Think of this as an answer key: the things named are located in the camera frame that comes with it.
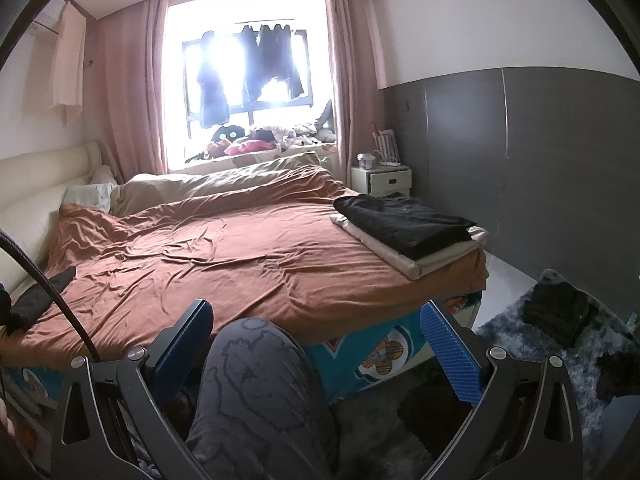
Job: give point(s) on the left pink curtain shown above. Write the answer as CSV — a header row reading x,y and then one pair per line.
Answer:
x,y
129,55

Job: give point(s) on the hanging dark shirt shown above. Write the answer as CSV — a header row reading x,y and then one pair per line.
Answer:
x,y
268,55

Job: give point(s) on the light green pillow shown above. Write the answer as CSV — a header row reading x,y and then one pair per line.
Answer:
x,y
97,196

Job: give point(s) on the pink plush toy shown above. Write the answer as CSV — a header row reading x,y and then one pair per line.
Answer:
x,y
248,146

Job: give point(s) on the hanging dark trousers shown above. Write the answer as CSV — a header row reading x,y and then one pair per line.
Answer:
x,y
214,109

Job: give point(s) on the dark shaggy rug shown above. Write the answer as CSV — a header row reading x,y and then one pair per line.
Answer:
x,y
395,430

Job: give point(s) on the beige blanket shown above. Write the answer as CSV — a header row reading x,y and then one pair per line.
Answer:
x,y
145,191

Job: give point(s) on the brown bed duvet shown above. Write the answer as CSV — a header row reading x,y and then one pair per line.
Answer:
x,y
269,252

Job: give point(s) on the white bedside cabinet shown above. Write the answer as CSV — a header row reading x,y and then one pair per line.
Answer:
x,y
381,181

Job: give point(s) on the dark garment on bed edge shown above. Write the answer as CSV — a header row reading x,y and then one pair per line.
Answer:
x,y
21,314

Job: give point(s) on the white cup on cabinet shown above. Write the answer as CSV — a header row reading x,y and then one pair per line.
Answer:
x,y
366,161

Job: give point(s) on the person's left patterned leg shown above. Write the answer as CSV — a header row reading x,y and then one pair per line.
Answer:
x,y
261,411

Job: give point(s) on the black button-up jacket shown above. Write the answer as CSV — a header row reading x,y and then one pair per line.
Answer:
x,y
402,222

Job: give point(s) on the hanging cream cloth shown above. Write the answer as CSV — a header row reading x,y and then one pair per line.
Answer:
x,y
67,71

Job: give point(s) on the folded beige cloth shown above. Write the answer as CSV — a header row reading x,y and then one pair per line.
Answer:
x,y
419,265

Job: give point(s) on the black clothes on rug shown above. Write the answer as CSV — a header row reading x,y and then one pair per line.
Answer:
x,y
560,310

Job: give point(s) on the black round-eyed plush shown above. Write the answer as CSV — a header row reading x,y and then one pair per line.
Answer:
x,y
230,133

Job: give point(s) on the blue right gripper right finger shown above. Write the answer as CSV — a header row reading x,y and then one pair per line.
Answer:
x,y
458,350

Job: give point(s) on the pink curtain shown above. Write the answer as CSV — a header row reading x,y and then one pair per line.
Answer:
x,y
356,67
129,55

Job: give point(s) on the cream padded headboard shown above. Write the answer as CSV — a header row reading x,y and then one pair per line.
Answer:
x,y
32,190

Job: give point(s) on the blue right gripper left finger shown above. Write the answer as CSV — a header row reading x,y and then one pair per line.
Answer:
x,y
175,350

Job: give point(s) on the right pink curtain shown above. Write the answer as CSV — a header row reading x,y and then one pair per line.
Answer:
x,y
356,67

